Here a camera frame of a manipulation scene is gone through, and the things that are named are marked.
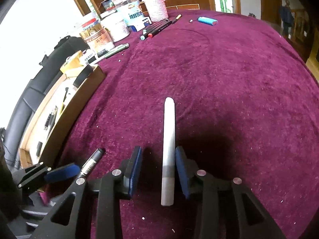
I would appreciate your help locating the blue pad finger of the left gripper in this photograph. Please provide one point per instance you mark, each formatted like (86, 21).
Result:
(62, 173)

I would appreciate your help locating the white plastic tub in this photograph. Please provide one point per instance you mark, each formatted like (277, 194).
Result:
(116, 27)

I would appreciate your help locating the white tube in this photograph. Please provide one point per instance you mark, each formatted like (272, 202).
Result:
(168, 164)

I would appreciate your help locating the black electrical tape roll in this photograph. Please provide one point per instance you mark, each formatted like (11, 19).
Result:
(83, 75)

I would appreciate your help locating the black sofa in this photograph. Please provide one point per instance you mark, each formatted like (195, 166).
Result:
(34, 93)

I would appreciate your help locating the cardboard tray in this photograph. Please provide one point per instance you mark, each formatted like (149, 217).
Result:
(55, 116)

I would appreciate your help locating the blue snack bag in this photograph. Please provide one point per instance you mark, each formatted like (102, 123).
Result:
(130, 11)

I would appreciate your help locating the red lid plastic jar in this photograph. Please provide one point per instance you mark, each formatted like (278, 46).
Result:
(90, 28)

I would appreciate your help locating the bundle of black markers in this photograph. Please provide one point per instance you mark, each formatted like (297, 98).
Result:
(156, 30)

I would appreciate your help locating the blue lighter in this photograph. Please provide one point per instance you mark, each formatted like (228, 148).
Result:
(208, 21)

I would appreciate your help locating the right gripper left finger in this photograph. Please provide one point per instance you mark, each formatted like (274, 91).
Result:
(118, 184)

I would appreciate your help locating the pink woven basket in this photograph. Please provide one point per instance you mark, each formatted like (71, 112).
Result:
(156, 9)

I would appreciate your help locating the black fountain pen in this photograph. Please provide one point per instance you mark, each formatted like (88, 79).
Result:
(91, 162)

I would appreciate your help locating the blue white small box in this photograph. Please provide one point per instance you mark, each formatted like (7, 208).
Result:
(139, 24)

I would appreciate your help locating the glass jar copper label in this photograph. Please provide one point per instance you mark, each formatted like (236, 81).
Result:
(100, 41)

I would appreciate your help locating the yellow packing tape roll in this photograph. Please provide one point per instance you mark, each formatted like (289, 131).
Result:
(72, 62)

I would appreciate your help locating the green pocket knife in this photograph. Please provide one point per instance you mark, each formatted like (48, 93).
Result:
(116, 50)

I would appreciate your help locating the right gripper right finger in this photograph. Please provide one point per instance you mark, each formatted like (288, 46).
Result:
(216, 210)

